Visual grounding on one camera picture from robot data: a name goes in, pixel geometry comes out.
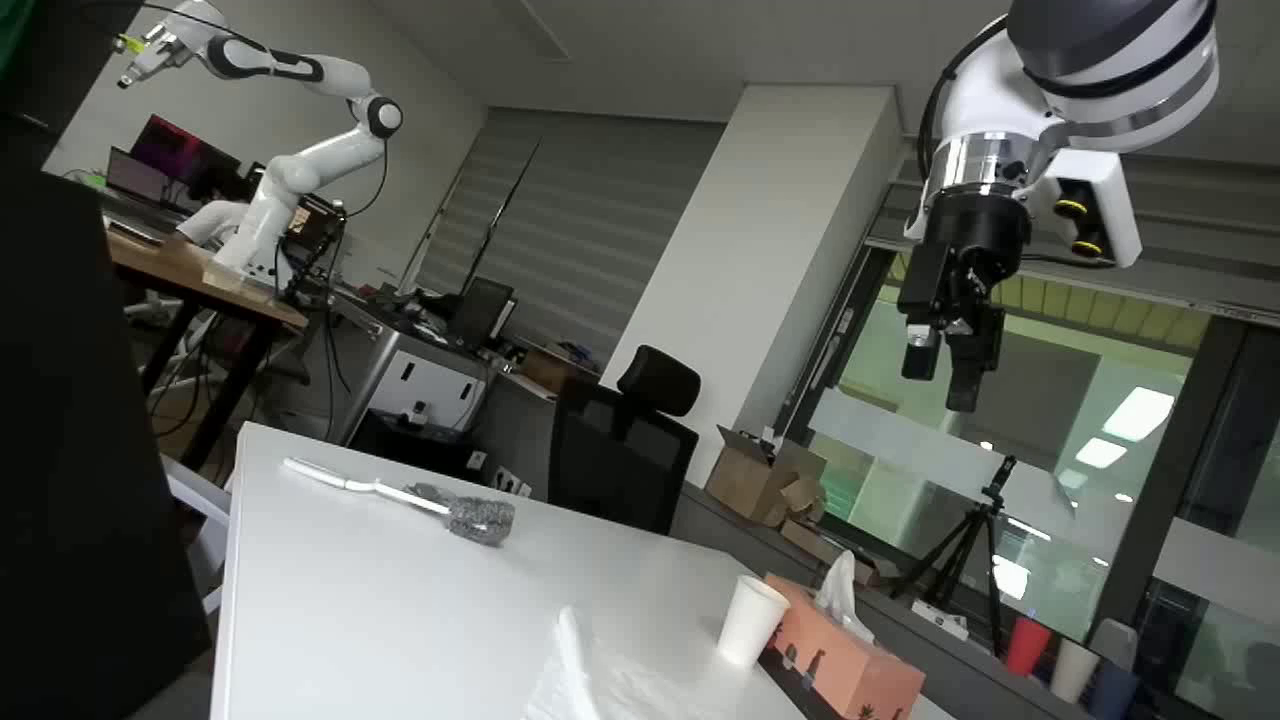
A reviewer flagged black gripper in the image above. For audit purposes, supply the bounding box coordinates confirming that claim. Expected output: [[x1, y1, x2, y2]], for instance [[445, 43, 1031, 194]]
[[895, 187, 1031, 412]]

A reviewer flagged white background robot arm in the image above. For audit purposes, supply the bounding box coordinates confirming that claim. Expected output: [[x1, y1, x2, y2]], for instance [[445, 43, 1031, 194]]
[[115, 0, 404, 283]]

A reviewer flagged white robot arm foreground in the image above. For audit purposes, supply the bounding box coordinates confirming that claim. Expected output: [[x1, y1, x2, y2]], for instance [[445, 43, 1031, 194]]
[[895, 0, 1219, 412]]

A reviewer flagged cardboard box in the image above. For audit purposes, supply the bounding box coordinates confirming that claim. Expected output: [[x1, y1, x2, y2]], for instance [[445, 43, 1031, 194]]
[[704, 428, 823, 529]]

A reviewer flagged orange tissue box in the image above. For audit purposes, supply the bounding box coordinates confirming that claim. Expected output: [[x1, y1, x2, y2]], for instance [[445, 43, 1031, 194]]
[[761, 574, 926, 720]]

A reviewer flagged red cup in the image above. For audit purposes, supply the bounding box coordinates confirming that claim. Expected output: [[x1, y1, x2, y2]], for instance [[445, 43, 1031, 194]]
[[1006, 617, 1053, 675]]

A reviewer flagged white paper cup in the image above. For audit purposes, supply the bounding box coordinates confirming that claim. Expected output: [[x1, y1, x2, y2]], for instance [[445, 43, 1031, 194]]
[[717, 574, 788, 667]]

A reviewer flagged black office chair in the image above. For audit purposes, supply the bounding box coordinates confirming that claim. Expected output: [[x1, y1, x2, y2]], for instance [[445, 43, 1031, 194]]
[[547, 345, 699, 532]]

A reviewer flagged white cup on floor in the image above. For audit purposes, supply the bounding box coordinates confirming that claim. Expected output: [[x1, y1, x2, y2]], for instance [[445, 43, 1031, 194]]
[[1053, 639, 1102, 703]]

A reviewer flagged dark blue cup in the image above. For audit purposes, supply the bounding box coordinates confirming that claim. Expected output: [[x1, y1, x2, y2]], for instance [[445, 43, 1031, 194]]
[[1083, 664, 1142, 720]]

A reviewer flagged black monitor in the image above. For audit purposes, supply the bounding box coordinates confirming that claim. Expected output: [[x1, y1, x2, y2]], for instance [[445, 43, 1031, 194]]
[[450, 274, 511, 353]]

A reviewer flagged grey brush on table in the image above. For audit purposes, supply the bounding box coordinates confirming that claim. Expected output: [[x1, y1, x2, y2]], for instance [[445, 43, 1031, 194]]
[[289, 458, 518, 546]]

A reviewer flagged silver computer case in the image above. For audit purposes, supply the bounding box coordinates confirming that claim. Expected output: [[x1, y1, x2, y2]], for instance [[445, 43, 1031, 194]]
[[335, 326, 491, 441]]

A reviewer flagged wooden desk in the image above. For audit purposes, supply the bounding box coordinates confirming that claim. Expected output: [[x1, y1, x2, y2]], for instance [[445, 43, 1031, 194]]
[[110, 233, 309, 466]]

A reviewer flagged laptop on desk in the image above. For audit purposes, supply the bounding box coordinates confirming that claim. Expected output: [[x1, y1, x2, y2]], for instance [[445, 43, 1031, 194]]
[[110, 114, 209, 206]]

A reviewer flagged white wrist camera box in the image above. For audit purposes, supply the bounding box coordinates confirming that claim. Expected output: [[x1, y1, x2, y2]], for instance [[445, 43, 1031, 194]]
[[1047, 148, 1146, 269]]

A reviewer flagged black camera tripod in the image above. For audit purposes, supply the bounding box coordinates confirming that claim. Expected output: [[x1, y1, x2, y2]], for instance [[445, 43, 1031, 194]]
[[890, 454, 1017, 606]]

